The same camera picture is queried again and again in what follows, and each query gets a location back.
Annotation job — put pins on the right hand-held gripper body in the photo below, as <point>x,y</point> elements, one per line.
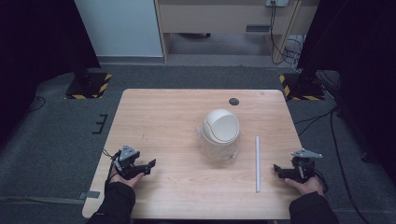
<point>303,169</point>

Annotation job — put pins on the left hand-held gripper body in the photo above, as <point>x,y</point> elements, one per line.
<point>127,155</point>

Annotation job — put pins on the white thin stick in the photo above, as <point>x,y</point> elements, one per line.
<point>257,165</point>

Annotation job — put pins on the white swing-lid trash can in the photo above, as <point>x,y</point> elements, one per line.
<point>220,127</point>

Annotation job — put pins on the person's right hand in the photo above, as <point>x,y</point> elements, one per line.
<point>308,187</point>

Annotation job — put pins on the person's left hand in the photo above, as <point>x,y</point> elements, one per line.
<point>130,183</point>

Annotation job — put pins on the grey tape strip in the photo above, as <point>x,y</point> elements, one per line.
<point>90,194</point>

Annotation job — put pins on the black stand base hazard stripes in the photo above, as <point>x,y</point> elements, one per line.
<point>90,87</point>
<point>303,88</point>

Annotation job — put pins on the black round table grommet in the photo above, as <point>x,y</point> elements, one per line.
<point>233,101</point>

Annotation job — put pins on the black curtain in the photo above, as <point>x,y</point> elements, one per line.
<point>37,46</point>
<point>358,62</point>

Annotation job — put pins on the white panel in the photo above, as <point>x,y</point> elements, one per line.
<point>118,28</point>

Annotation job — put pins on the light wooden background desk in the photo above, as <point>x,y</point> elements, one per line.
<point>218,18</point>

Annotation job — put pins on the grey power strip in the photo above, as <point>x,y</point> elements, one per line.
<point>277,2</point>

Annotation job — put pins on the black floor bracket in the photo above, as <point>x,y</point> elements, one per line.
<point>101,123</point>

